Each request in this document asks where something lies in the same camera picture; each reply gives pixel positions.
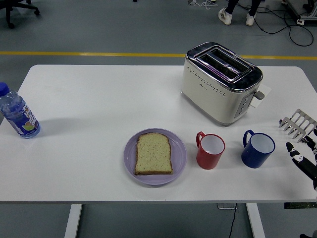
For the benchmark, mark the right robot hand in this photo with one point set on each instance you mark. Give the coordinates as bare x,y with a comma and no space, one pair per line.
301,161

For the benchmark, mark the blue cup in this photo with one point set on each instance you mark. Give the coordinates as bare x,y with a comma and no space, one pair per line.
255,158

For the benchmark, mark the red cup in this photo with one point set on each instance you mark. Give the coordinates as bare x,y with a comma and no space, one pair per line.
206,161

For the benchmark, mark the slice of bread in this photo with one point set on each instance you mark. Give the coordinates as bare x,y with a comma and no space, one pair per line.
153,155

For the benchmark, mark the metal toast rack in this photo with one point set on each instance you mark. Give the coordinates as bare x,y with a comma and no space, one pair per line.
299,121

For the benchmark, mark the green power strip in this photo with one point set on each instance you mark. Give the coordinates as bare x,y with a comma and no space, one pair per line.
299,205

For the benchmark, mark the white table leg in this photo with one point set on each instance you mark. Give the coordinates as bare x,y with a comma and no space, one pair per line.
73,220
255,220

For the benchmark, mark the grey table control box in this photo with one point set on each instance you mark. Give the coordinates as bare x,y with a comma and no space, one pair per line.
224,206

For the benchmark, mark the cream and chrome toaster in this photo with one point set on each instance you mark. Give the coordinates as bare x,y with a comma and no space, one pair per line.
210,99

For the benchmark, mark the purple plate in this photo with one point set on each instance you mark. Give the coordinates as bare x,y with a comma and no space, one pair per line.
178,153

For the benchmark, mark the person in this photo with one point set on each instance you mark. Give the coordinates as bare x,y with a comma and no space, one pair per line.
226,16

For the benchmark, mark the blue-capped water bottle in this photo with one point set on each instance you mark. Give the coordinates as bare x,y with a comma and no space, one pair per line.
19,114

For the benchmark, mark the black office chair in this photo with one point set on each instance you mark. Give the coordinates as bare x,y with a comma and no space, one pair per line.
10,7

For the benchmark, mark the metal frame cart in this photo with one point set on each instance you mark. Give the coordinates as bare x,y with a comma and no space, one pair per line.
301,11

